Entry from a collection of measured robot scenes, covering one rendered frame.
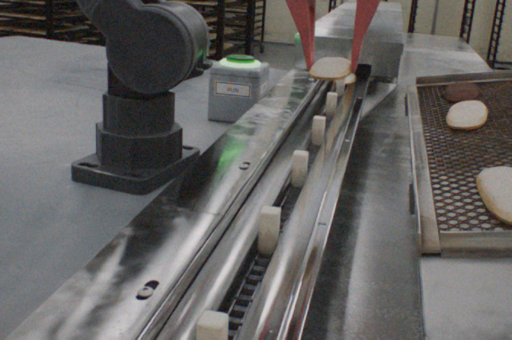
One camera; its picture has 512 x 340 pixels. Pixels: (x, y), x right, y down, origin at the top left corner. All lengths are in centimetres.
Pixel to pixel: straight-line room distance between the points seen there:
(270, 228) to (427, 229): 11
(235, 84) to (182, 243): 45
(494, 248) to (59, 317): 22
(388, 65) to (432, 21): 658
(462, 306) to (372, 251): 20
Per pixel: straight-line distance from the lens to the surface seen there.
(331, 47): 104
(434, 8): 760
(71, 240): 49
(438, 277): 33
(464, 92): 72
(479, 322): 29
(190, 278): 36
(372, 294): 44
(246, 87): 81
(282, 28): 773
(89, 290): 34
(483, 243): 35
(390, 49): 103
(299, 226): 45
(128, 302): 33
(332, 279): 45
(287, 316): 32
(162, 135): 59
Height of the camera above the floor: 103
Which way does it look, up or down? 17 degrees down
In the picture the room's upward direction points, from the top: 4 degrees clockwise
